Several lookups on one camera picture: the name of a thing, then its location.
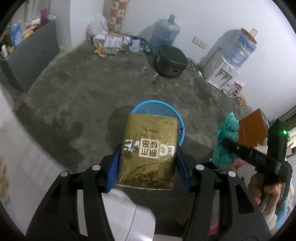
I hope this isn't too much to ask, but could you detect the maroon box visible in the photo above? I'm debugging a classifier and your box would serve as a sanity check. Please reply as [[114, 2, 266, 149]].
[[40, 9, 49, 25]]

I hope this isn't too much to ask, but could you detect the floral table cover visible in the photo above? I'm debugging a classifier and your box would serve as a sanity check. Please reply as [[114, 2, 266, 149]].
[[0, 86, 70, 232]]

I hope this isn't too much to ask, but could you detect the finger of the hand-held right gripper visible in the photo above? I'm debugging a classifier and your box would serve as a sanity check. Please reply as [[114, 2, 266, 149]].
[[221, 137, 282, 175]]

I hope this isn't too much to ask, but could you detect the brown cardboard box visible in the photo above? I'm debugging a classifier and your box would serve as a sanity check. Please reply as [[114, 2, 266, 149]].
[[238, 108, 270, 147]]

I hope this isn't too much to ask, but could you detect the clutter of small packets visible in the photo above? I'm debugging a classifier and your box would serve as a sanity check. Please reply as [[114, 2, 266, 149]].
[[22, 15, 56, 40]]

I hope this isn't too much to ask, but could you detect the beige cardboard piece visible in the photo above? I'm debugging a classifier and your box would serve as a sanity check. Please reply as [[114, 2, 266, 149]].
[[240, 27, 258, 43]]

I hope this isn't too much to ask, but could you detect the blue dispenser water jug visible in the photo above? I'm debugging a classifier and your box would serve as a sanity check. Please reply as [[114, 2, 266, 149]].
[[222, 28, 258, 69]]

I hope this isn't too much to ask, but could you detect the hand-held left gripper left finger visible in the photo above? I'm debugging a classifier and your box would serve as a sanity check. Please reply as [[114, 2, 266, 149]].
[[26, 144, 122, 241]]

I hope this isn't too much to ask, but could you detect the pile of paper packets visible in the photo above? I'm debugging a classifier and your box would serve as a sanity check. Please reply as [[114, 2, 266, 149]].
[[92, 32, 151, 57]]

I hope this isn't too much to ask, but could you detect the wall socket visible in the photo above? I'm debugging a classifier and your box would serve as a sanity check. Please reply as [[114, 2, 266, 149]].
[[192, 36, 208, 49]]

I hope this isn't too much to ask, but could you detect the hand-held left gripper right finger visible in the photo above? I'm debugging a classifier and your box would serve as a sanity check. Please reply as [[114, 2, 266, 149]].
[[175, 146, 272, 241]]

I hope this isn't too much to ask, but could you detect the gold tissue pack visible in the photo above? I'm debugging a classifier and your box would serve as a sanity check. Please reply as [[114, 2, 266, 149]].
[[116, 112, 179, 190]]

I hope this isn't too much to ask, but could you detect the empty blue water jug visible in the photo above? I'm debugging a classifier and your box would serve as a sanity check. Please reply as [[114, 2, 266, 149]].
[[149, 14, 181, 55]]

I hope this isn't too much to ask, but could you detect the pile of small wrappers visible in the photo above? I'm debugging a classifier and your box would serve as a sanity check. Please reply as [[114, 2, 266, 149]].
[[223, 81, 246, 106]]

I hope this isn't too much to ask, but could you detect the white water dispenser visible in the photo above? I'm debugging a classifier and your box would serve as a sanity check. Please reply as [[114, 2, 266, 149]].
[[203, 50, 240, 91]]

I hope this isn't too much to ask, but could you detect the grey cabinet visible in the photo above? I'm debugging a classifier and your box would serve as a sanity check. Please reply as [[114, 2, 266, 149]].
[[0, 20, 60, 92]]

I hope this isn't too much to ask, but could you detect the white plastic bag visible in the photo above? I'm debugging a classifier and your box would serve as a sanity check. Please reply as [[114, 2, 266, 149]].
[[86, 14, 109, 41]]

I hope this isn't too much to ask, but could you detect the printed pastel cloth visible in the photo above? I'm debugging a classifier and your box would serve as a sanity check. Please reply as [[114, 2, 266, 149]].
[[261, 181, 296, 237]]

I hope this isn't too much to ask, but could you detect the person's right hand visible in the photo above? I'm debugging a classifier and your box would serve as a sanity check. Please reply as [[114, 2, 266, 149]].
[[248, 173, 286, 210]]

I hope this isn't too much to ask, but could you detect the pink plastic bag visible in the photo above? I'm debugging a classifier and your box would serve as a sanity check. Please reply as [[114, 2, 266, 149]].
[[230, 159, 257, 183]]

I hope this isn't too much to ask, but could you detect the blue plastic basket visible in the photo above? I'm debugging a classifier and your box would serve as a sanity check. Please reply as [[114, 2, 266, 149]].
[[132, 100, 186, 147]]

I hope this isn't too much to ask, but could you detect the black rice cooker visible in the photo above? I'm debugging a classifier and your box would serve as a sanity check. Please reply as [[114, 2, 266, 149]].
[[154, 45, 188, 77]]

